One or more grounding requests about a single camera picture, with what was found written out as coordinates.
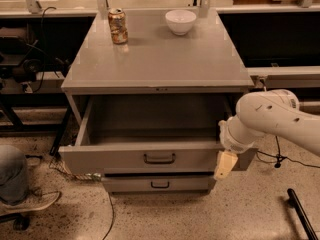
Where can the grey drawer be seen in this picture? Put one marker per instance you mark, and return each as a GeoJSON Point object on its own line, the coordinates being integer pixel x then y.
{"type": "Point", "coordinates": [159, 183]}
{"type": "Point", "coordinates": [148, 134]}

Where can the black office chair base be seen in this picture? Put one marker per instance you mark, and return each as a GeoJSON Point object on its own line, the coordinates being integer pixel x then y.
{"type": "Point", "coordinates": [20, 222]}

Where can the orange soda can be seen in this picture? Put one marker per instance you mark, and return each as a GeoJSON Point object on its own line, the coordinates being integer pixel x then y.
{"type": "Point", "coordinates": [117, 24]}

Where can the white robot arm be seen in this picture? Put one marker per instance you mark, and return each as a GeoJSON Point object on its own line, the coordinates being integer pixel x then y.
{"type": "Point", "coordinates": [275, 112]}

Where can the person's jeans leg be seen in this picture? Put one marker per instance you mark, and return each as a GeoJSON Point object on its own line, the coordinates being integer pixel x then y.
{"type": "Point", "coordinates": [14, 186]}

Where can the grey top drawer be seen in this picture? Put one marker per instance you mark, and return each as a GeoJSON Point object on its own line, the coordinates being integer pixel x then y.
{"type": "Point", "coordinates": [148, 134]}

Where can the grey sneaker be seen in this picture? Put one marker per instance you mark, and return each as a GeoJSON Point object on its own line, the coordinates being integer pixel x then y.
{"type": "Point", "coordinates": [34, 202]}

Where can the grey bottom drawer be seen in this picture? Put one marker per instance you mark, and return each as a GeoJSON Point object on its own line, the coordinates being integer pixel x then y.
{"type": "Point", "coordinates": [159, 183]}

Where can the white ceramic bowl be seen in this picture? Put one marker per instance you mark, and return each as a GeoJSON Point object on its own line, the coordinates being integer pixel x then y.
{"type": "Point", "coordinates": [180, 22]}

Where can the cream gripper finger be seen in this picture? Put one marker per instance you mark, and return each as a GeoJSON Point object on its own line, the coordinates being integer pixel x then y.
{"type": "Point", "coordinates": [226, 161]}

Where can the grey drawer cabinet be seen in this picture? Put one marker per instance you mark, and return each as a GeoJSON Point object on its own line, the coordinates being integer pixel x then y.
{"type": "Point", "coordinates": [155, 61]}

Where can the black metal bar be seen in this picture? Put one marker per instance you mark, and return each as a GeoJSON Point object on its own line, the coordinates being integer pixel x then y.
{"type": "Point", "coordinates": [295, 203]}

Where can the dark equipment under bench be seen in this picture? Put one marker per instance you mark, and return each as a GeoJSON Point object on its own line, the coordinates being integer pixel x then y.
{"type": "Point", "coordinates": [22, 60]}

